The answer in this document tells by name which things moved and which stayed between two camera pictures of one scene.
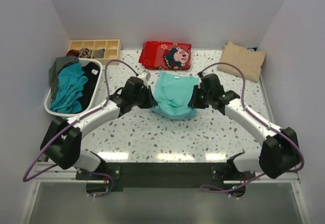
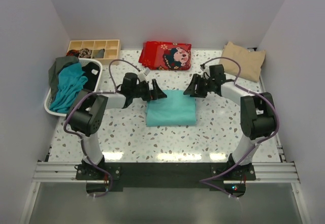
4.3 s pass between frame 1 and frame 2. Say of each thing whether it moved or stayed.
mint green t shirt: moved
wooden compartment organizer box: stayed
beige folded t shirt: stayed
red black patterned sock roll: stayed
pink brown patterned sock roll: stayed
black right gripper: moved
